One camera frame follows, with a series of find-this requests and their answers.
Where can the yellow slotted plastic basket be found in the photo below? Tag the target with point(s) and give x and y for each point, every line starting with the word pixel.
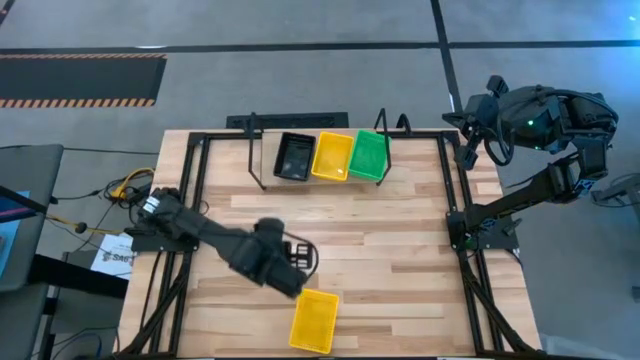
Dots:
pixel 330 179
pixel 315 325
pixel 332 155

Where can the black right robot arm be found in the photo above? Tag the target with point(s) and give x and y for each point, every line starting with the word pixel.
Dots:
pixel 530 190

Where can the white printed paper sheet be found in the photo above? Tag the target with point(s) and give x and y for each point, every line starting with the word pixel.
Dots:
pixel 112 260

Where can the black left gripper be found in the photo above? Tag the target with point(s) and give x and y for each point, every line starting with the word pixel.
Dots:
pixel 290 282

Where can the black furniture beam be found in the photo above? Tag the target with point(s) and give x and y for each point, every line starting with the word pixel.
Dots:
pixel 75 275

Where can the black power strip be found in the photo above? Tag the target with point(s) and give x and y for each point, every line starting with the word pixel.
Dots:
pixel 300 120

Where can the black-framed screen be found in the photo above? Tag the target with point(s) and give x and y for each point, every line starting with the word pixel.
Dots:
pixel 25 199

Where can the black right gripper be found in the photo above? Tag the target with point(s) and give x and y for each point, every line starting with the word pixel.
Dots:
pixel 525 115

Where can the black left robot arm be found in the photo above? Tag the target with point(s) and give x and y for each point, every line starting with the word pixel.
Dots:
pixel 210 235

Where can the green slotted plastic basket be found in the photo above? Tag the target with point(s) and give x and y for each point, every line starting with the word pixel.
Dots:
pixel 369 155

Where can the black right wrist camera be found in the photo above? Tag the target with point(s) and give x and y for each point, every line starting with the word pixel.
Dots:
pixel 496 86

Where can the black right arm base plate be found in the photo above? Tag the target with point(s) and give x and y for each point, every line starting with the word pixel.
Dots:
pixel 500 235

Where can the grey side table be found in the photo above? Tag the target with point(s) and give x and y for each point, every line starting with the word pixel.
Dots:
pixel 30 165

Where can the black orange-striped floor mat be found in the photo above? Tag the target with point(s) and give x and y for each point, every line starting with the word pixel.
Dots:
pixel 75 80

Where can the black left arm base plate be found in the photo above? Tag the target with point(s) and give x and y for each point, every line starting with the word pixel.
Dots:
pixel 150 244

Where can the black aluminium table frame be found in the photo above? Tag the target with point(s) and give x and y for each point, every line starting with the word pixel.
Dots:
pixel 202 165

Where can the grey metal stand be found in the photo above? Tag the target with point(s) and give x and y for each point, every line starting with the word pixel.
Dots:
pixel 617 192

